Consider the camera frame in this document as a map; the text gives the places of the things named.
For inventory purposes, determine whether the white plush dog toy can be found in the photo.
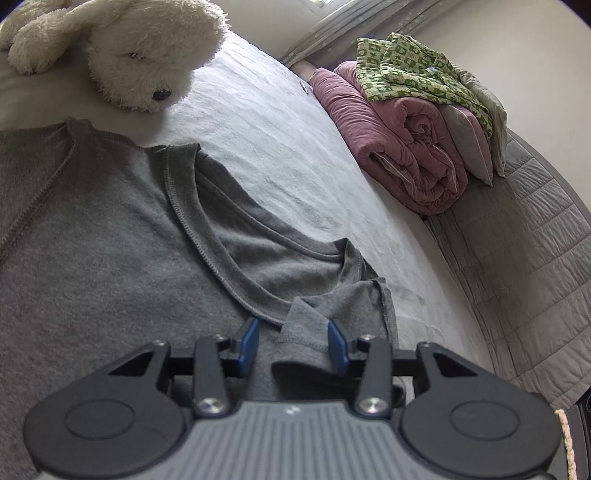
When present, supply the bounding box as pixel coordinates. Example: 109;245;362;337
0;0;229;114

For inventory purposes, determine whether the cream pillow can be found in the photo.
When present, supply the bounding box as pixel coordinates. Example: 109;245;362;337
450;62;509;178

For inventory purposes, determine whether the grey quilted headboard cover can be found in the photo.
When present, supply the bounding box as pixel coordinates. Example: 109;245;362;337
422;127;591;411

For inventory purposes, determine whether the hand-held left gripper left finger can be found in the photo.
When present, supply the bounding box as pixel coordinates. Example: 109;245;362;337
107;318;260;418

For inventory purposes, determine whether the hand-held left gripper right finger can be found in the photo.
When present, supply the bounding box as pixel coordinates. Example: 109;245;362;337
327;319;485;418

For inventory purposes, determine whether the grey t-shirt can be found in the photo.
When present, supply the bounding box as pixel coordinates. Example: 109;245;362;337
0;117;400;480

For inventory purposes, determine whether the green patterned blanket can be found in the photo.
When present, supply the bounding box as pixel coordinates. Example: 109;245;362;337
355;31;495;134

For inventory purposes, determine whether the pink rolled quilt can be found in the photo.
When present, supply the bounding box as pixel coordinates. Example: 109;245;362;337
308;60;469;217

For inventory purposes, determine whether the bed with grey sheet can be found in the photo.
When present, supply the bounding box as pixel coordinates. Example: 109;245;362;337
0;28;591;416

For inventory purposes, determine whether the beige braided cord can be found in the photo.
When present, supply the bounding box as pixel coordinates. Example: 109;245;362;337
556;408;578;480

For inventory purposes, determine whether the grey patterned curtain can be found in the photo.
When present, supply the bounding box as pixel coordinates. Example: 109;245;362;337
279;0;416;68

